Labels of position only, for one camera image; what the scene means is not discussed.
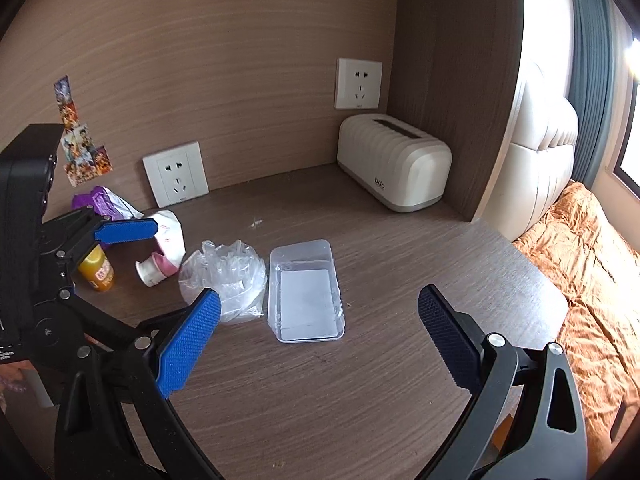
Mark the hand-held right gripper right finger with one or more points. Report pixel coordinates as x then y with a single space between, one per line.
450 340

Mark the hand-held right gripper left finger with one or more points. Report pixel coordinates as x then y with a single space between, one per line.
192 340

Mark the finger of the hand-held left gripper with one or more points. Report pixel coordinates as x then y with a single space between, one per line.
100 317
125 231

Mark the yellow paper cup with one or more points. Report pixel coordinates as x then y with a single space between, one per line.
97 272

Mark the clear plastic bag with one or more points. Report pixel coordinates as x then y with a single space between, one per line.
230 275

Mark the clear plastic box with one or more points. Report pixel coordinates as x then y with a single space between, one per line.
305 300

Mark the person's left hand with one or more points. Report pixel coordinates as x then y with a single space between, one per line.
12 380

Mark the purple snack packet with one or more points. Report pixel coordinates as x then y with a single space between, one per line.
107 200

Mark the strip of cartoon stickers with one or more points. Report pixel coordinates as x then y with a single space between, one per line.
80 145

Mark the orange bedding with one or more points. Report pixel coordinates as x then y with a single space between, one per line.
595 270

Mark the white ribbed tissue box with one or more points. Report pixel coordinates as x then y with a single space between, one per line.
390 165

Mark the cream padded headboard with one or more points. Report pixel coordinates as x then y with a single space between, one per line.
545 160

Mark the window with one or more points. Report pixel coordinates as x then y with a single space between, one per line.
631 150

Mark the grey blue curtain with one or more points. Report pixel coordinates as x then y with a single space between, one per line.
592 85

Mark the white wall outlet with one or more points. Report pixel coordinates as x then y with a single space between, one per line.
175 175
358 84

